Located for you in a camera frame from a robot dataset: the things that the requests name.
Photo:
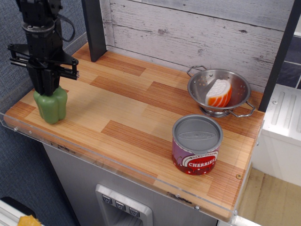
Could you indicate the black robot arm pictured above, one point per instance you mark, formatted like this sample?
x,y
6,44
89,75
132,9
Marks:
x,y
42,13

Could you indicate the yellow object at corner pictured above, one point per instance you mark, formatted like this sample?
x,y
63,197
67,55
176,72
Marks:
x,y
28,221

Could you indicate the black vertical post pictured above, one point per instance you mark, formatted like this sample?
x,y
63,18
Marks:
x,y
281,54
94,28

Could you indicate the grey toy fridge cabinet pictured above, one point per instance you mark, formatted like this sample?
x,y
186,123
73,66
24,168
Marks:
x,y
103,198

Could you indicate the clear acrylic table guard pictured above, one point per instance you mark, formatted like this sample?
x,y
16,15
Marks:
x,y
120,114

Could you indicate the black left vertical post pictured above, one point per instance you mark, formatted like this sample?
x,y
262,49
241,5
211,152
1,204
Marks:
x,y
94,28

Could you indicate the black right vertical post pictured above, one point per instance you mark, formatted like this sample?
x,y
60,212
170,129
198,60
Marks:
x,y
281,54

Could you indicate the green toy bell pepper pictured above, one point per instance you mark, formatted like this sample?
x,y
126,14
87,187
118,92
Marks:
x,y
52,108

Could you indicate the toy cherries can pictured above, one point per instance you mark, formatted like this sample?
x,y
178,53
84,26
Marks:
x,y
196,142

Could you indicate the silver metal colander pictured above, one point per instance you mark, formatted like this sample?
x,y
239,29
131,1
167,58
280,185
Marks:
x,y
201,82

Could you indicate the orange white toy salmon piece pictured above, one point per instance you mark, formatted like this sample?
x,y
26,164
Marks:
x,y
219,94

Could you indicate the white toy sink unit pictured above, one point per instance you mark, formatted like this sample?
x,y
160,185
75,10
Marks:
x,y
278,149

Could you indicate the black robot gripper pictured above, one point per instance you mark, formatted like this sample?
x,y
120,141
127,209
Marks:
x,y
44,48

